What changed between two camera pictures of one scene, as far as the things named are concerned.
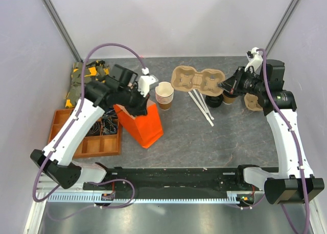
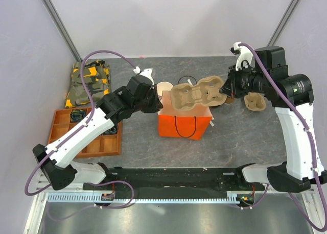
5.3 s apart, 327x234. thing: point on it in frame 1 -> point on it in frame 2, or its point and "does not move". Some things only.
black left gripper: x=140 y=109 -> x=157 y=104
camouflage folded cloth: x=96 y=71 does not move
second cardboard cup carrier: x=251 y=102 does not move
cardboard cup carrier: x=186 y=78 -> x=206 y=91
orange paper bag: x=145 y=129 -> x=192 y=123
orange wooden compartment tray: x=90 y=145 does not move
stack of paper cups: x=164 y=93 does not move
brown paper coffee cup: x=228 y=98 does not move
